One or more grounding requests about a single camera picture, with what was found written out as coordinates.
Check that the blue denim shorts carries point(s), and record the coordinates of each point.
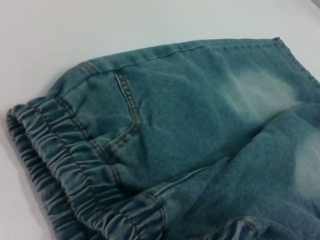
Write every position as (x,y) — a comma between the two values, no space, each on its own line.
(190,140)

